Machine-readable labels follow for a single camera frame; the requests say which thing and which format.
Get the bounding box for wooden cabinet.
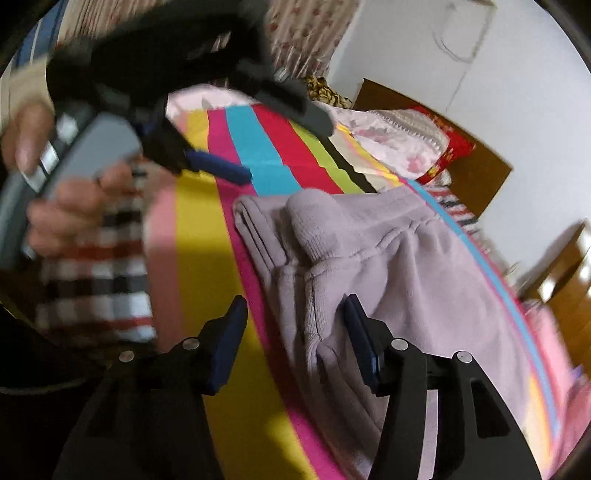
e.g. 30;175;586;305
517;220;591;374

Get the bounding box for pink cloth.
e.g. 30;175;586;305
522;300;591;457

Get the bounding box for small patterned blanket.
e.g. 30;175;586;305
427;182;495;259

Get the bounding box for red pillow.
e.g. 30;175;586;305
404;105;477;186

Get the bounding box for wooden headboard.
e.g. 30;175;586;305
353;78;514;219

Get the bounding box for rainbow striped bed sheet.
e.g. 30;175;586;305
143;104;561;480

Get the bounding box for person's left forearm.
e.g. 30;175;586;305
0;14;72;121

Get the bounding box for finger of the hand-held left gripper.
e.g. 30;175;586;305
139;121;253;186
240;68;334;138

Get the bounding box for floral curtain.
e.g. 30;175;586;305
265;0;362;80

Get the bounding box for leopard print cloth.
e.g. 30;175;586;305
302;75;355;110

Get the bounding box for pink floral quilt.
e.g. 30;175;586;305
166;88;446;182

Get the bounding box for lilac pants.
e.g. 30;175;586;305
232;188;557;480

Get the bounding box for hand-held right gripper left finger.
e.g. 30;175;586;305
53;294;250;480

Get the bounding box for person's left hand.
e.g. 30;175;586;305
1;102;147;258

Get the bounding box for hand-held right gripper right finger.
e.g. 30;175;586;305
341;292;542;480

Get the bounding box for red black checked cloth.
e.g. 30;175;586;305
36;168;158;344

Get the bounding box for white striped pillow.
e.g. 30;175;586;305
373;108;445;149

